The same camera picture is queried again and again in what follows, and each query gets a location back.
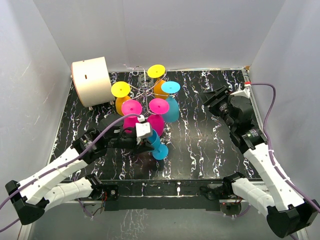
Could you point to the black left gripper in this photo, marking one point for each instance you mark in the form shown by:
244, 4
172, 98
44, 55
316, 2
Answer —
143, 146

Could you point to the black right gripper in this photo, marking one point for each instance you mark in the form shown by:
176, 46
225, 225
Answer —
213, 99

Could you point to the blue wine glass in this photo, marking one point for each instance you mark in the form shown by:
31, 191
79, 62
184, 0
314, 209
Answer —
171, 88
160, 150

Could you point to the pink wine glass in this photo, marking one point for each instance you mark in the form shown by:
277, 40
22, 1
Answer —
158, 107
131, 107

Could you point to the orange wine glass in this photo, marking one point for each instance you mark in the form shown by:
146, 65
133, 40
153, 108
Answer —
120, 90
156, 72

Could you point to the orange wine glass front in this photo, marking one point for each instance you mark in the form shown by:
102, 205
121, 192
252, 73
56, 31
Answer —
156, 72

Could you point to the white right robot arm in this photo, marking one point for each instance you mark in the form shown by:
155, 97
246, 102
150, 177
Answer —
285, 208

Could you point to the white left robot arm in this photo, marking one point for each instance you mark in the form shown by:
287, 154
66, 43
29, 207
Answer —
44, 190

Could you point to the clear tape roll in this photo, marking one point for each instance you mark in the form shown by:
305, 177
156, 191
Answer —
142, 79

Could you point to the white cylindrical box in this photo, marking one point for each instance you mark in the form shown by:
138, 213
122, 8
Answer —
92, 81

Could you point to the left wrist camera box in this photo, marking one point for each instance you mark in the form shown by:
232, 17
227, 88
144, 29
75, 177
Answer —
143, 129

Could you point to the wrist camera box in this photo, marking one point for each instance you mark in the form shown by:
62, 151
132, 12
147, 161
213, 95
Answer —
244, 90
143, 129

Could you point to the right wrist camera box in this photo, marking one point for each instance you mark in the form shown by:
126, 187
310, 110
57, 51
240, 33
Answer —
244, 90

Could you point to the chrome wire wine glass rack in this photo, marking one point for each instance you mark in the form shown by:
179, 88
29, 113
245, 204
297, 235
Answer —
144, 92

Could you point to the aluminium frame rail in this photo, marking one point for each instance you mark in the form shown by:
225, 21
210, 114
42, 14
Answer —
301, 234

